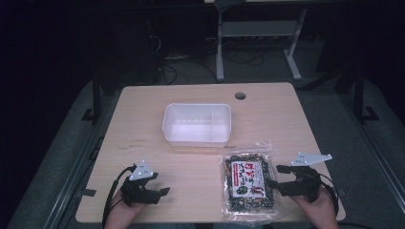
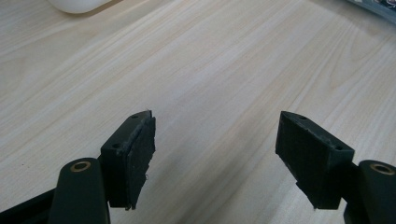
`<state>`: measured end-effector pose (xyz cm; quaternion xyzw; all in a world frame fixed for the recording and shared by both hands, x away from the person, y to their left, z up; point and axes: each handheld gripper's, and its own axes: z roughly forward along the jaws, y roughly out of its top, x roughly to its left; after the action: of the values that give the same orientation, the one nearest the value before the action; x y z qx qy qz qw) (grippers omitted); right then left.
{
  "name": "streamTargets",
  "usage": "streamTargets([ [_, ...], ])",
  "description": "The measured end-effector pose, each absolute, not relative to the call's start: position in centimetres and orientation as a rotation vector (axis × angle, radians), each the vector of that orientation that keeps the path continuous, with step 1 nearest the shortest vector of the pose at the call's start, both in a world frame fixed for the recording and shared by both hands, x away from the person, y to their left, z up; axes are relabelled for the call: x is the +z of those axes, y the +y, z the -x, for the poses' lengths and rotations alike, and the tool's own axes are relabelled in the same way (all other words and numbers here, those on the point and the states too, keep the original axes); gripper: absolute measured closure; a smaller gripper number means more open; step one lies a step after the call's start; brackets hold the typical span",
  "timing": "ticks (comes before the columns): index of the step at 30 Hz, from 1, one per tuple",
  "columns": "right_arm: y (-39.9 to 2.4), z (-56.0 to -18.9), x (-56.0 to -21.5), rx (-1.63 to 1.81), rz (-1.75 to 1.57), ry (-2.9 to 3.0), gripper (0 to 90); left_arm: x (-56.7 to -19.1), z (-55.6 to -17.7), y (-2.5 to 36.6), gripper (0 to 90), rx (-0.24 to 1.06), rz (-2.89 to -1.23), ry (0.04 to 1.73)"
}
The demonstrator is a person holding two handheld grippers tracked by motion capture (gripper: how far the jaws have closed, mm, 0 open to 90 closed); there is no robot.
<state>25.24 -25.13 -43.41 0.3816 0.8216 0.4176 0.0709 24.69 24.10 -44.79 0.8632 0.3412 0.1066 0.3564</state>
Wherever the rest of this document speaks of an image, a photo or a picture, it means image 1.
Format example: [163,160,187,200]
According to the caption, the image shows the clear snack mix packet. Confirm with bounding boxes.
[219,141,283,225]

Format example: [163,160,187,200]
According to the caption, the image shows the white metal desk frame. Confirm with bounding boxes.
[203,0,309,82]

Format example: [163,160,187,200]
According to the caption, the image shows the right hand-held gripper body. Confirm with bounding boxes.
[284,152,333,203]

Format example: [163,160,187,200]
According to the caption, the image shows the black floor cables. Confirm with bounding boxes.
[148,34,266,86]

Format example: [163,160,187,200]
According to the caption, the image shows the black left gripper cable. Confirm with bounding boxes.
[101,164,138,229]

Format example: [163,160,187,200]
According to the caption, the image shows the person's right hand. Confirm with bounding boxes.
[290,187,340,229]

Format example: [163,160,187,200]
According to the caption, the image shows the dark table edge bracket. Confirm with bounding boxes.
[75,188,97,198]

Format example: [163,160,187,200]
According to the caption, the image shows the grey metal floor rail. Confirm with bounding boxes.
[42,94,123,229]
[337,92,405,204]

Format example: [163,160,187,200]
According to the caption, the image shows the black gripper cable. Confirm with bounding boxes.
[101,164,138,229]
[318,177,340,218]

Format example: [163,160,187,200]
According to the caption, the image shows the person's left hand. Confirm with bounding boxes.
[104,190,146,229]

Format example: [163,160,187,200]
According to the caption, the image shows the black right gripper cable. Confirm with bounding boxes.
[318,177,340,218]

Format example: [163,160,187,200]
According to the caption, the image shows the white plastic container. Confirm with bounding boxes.
[161,102,233,149]

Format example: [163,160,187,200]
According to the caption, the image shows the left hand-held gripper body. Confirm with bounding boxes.
[119,159,161,207]

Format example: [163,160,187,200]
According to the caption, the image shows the black metal stand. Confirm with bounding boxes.
[352,60,380,124]
[81,75,103,124]

